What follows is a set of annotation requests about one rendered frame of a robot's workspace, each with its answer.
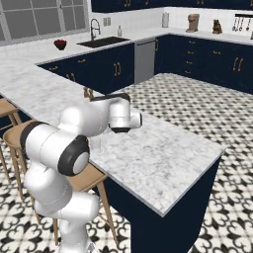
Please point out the black rail with hanging tools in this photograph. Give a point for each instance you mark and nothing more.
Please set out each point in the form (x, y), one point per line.
(242, 21)

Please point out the navy wall cupboards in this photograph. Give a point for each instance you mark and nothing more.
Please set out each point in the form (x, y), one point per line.
(171, 4)

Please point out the black tap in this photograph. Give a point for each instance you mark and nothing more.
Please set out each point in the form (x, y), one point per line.
(94, 28)

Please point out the grey dishwasher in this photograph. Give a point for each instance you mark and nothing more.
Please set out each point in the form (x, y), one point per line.
(144, 61)

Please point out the white paper towel roll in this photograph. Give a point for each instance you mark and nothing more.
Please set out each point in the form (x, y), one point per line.
(165, 20)

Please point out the navy dining counter base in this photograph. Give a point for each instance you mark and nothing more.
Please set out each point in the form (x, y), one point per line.
(178, 210)

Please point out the grey framed window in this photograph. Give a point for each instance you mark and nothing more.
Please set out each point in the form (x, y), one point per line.
(39, 18)

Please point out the brown knife block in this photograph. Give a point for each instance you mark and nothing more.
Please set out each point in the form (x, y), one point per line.
(217, 27)

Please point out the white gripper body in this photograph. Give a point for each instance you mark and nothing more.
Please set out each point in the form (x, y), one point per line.
(136, 119)

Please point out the black sink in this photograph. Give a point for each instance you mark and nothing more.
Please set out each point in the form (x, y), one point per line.
(103, 42)

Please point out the small brown wooden object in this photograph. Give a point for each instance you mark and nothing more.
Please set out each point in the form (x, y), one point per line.
(88, 93)

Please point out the grey wall socket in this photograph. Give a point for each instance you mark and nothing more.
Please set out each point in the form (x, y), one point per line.
(107, 21)

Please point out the pale soap bottle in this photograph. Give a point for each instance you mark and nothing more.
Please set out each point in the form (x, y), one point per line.
(119, 31)

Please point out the wooden bar stool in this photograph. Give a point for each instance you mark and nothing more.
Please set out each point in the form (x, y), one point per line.
(6, 107)
(87, 179)
(13, 135)

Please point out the dark bowl of red fruit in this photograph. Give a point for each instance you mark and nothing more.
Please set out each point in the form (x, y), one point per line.
(60, 43)

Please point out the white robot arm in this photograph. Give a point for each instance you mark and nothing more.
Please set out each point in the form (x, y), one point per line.
(49, 148)

